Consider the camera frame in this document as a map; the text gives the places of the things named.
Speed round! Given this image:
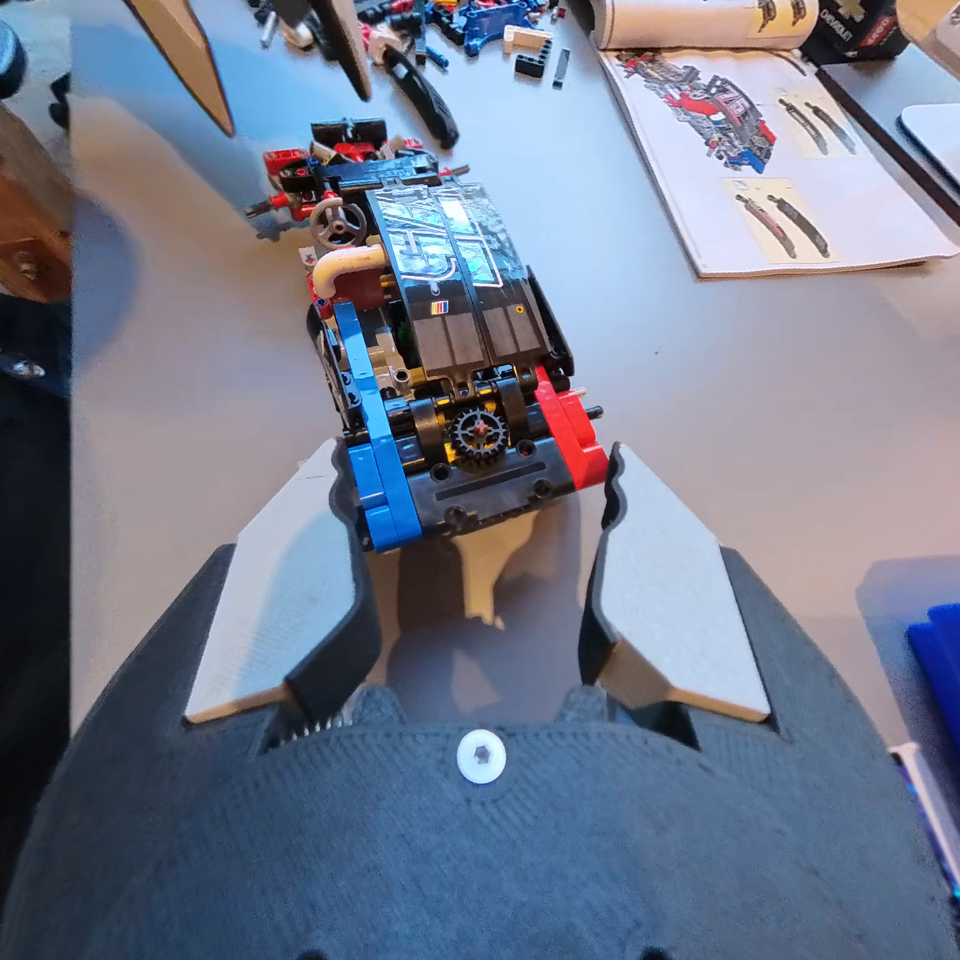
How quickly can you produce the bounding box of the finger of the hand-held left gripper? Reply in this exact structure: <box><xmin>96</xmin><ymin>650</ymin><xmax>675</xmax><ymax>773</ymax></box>
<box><xmin>123</xmin><ymin>0</ymin><xmax>237</xmax><ymax>138</ymax></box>
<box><xmin>309</xmin><ymin>0</ymin><xmax>375</xmax><ymax>104</ymax></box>

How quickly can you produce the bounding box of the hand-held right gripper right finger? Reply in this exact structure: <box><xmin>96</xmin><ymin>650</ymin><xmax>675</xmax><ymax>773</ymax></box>
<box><xmin>577</xmin><ymin>441</ymin><xmax>774</xmax><ymax>725</ymax></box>

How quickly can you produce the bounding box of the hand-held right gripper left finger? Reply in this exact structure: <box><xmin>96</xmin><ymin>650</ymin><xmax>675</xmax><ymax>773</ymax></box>
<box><xmin>183</xmin><ymin>437</ymin><xmax>384</xmax><ymax>725</ymax></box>

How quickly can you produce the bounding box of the black curved brick panel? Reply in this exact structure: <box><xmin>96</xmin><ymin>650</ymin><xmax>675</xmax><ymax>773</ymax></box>
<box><xmin>378</xmin><ymin>41</ymin><xmax>460</xmax><ymax>151</ymax></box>
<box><xmin>525</xmin><ymin>264</ymin><xmax>577</xmax><ymax>382</ymax></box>

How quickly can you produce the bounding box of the toy brick car model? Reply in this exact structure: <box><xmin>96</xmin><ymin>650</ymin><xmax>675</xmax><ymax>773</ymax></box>
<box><xmin>246</xmin><ymin>116</ymin><xmax>610</xmax><ymax>555</ymax></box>

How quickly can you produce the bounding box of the black starred brick panel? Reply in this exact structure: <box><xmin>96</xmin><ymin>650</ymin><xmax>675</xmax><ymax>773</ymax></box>
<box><xmin>438</xmin><ymin>183</ymin><xmax>554</xmax><ymax>370</ymax></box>

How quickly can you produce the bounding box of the pile of loose toy bricks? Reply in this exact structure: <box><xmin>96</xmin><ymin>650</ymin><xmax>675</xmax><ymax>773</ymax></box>
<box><xmin>247</xmin><ymin>0</ymin><xmax>575</xmax><ymax>93</ymax></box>

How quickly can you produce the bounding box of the wooden table leg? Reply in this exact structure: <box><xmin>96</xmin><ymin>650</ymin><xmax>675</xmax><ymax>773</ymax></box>
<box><xmin>0</xmin><ymin>105</ymin><xmax>76</xmax><ymax>305</ymax></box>

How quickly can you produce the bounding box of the holographic sticker sheet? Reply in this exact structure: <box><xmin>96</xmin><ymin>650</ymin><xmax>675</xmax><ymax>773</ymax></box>
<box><xmin>888</xmin><ymin>742</ymin><xmax>960</xmax><ymax>901</ymax></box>

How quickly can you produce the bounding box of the open instruction booklet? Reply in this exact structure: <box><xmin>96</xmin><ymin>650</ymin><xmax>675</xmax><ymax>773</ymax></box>
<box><xmin>588</xmin><ymin>0</ymin><xmax>960</xmax><ymax>280</ymax></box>

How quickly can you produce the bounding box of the toy car set box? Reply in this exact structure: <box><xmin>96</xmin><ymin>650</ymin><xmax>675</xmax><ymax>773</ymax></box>
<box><xmin>798</xmin><ymin>0</ymin><xmax>912</xmax><ymax>67</ymax></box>

